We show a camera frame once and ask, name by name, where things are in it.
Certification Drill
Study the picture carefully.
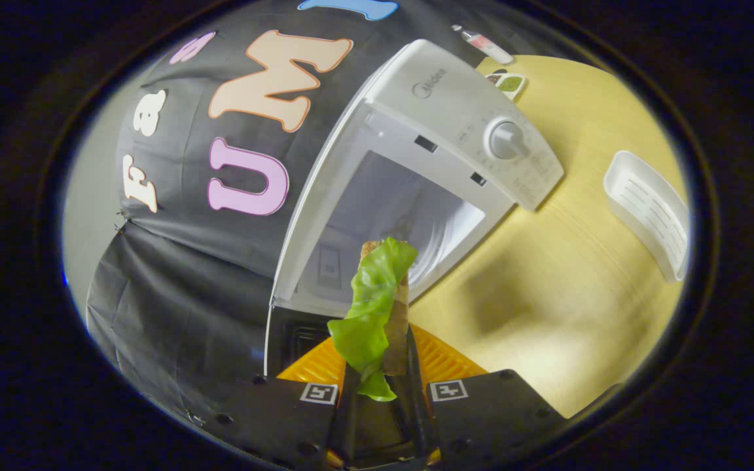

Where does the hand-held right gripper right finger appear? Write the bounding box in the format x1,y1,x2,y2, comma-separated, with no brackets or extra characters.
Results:
405,324,566,469

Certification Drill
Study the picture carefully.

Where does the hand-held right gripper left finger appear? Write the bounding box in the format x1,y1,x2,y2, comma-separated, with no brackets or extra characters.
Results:
210,327,361,471

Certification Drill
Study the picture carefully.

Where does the sandwich with green lettuce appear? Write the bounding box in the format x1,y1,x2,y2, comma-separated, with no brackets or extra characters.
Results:
327,237,419,402

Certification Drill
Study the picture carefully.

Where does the white microwave oven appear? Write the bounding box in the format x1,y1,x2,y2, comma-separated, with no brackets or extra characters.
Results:
264,39,566,380

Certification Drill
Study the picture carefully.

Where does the black backdrop cloth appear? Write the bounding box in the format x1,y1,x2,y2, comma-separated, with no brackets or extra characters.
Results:
86,0,482,419

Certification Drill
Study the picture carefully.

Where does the white rectangular tray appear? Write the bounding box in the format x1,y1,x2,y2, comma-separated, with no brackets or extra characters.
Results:
603,150,692,283

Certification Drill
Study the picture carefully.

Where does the white divided plate with beans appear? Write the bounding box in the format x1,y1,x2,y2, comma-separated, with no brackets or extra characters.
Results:
485,69,528,102

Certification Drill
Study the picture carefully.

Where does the clear bottle with pink label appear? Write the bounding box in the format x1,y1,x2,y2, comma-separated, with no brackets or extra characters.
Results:
451,24,514,65

